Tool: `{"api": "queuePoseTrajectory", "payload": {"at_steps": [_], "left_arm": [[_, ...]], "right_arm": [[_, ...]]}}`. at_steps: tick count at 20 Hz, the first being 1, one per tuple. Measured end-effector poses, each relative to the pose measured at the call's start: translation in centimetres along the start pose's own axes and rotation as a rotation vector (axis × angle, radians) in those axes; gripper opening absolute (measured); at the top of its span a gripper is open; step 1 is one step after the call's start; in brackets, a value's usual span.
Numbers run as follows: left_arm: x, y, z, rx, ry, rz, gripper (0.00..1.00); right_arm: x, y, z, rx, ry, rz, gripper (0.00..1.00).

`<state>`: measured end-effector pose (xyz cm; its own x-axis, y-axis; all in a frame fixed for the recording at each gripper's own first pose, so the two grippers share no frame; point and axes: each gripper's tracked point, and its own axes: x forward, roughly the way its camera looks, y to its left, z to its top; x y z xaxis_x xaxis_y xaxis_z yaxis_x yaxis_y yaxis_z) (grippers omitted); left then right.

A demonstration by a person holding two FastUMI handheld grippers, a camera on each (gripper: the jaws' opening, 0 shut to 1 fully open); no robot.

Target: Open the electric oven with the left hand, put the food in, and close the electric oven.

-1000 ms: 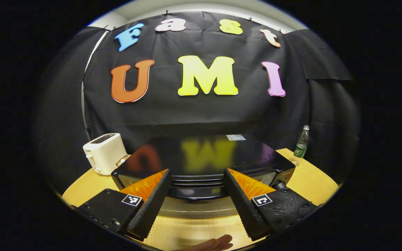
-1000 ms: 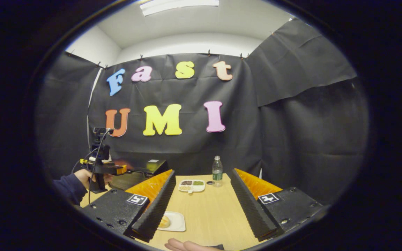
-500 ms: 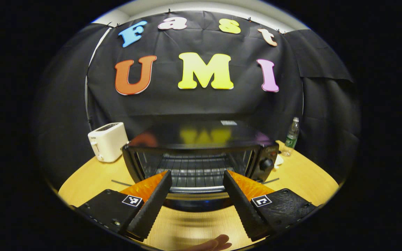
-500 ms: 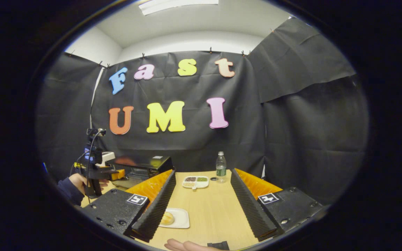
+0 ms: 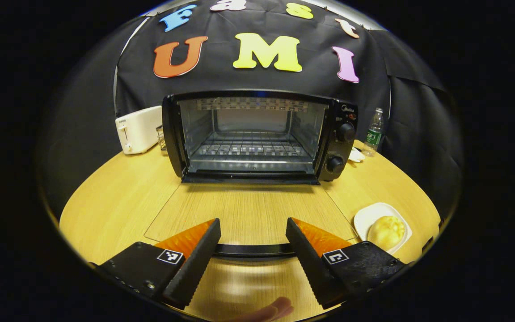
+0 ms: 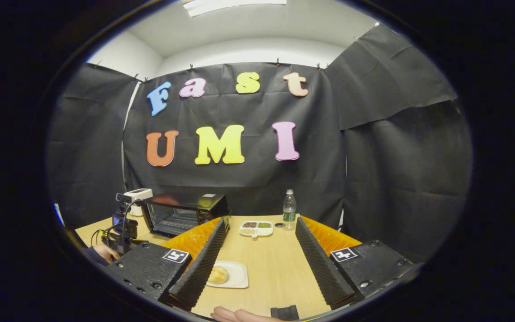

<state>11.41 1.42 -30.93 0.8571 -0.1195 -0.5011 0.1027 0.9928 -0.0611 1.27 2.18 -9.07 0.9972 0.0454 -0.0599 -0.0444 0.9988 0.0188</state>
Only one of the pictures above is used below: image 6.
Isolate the black backdrop cloth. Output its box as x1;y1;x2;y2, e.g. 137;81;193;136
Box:
47;25;473;262

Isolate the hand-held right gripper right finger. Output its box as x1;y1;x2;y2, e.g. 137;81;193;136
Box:
294;216;414;310

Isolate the white rectangular plate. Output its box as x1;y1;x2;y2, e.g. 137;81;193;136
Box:
206;261;249;289

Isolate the clear water bottle green label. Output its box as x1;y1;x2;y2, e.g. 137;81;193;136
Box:
283;189;297;231

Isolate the round bread bun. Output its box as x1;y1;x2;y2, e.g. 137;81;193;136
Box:
207;266;229;285

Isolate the white divided snack tray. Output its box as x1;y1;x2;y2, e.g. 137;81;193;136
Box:
239;220;274;238

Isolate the black electric oven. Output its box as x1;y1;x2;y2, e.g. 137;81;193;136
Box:
141;193;230;238

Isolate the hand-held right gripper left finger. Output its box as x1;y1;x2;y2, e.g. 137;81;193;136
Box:
106;218;230;311

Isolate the white toaster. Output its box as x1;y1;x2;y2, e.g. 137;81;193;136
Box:
123;188;154;217

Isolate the long ceiling light panel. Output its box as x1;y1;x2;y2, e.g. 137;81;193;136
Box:
183;0;287;17

